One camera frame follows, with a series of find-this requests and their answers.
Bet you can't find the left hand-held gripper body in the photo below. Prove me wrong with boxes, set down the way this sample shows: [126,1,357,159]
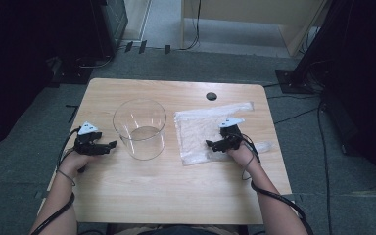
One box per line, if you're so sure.
[73,120,110,157]

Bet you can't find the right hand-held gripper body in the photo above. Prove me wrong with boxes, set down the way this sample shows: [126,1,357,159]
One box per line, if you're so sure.
[217,117,247,151]

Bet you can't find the clear plastic bag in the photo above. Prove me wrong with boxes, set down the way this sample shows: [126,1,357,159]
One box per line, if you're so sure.
[172,101,274,167]

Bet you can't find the clear round container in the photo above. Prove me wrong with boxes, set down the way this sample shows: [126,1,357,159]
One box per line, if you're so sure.
[112,98,167,162]

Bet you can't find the person's left hand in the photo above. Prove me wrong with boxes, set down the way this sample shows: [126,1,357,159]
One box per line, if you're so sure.
[58,150,95,180]

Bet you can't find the person's right hand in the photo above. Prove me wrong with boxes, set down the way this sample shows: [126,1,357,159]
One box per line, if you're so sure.
[226,142,262,173]

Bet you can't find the thin grey wrist band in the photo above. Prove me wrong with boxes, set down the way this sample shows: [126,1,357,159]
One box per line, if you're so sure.
[56,168,76,188]

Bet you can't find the dark grey cabinet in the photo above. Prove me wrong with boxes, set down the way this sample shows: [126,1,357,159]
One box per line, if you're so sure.
[87,0,129,61]

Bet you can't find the light wooden furniture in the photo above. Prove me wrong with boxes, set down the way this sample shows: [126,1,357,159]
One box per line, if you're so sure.
[180,0,328,59]

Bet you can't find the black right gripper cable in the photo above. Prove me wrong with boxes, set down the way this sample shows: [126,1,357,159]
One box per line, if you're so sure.
[238,131,315,235]

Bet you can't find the black stand base plate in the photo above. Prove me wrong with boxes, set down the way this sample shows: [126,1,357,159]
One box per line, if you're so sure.
[274,69,315,96]

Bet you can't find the long black floor cable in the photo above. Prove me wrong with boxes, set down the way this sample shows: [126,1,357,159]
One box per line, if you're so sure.
[315,97,334,235]

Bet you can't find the black hanging cable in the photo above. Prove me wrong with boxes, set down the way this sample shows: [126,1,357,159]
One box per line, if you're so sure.
[175,0,203,52]

